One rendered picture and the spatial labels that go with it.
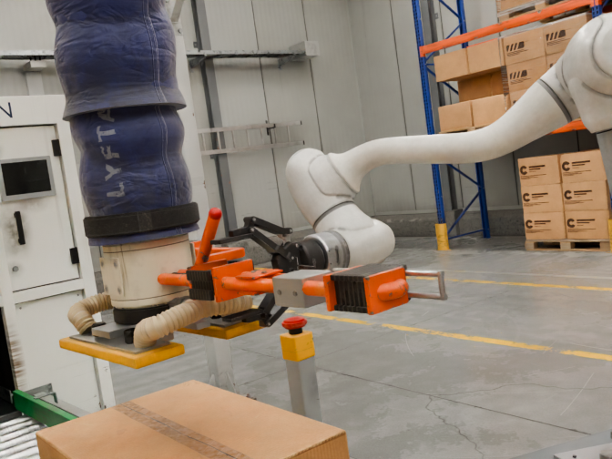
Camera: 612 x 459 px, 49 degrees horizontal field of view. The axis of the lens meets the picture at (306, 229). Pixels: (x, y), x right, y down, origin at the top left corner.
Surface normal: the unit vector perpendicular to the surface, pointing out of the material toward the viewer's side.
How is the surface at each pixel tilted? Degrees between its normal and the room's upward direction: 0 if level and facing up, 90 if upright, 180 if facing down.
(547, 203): 92
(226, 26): 90
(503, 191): 90
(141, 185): 80
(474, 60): 89
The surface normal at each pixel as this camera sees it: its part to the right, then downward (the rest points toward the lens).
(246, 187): 0.60, -0.01
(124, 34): 0.32, -0.22
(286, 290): -0.74, 0.16
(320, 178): -0.29, -0.24
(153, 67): 0.81, 0.12
